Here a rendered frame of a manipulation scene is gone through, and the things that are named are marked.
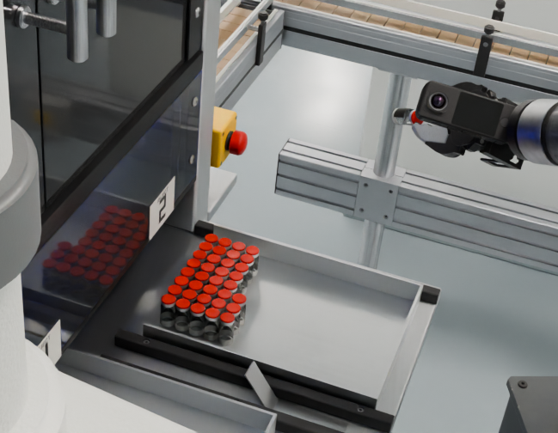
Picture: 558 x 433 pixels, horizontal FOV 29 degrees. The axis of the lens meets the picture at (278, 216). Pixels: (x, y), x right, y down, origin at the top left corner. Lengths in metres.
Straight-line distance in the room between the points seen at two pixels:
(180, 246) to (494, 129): 0.62
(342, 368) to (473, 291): 1.63
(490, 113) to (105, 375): 0.62
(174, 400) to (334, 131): 2.37
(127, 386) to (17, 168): 1.13
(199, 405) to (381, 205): 1.20
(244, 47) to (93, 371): 0.90
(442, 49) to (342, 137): 1.45
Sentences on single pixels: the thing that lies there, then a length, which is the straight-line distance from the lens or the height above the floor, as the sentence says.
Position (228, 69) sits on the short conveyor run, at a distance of 2.09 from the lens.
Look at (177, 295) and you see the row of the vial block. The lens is 1.55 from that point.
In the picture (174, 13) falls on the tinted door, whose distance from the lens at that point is 1.44.
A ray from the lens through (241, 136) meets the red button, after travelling 1.74.
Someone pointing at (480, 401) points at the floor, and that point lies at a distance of 2.81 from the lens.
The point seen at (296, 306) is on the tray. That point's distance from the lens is 1.61.
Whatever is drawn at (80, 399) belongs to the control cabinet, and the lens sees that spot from 0.49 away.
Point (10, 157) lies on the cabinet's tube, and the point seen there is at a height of 1.74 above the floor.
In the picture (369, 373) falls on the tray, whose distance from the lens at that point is 1.53.
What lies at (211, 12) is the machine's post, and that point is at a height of 1.26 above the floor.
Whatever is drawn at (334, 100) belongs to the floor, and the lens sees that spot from 3.91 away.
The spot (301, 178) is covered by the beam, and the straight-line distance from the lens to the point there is 2.57.
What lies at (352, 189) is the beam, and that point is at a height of 0.51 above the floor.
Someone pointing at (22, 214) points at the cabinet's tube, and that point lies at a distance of 0.35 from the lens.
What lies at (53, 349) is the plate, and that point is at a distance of 1.34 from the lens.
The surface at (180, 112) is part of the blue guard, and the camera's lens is 1.52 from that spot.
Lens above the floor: 1.93
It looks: 36 degrees down
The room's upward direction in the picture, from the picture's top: 6 degrees clockwise
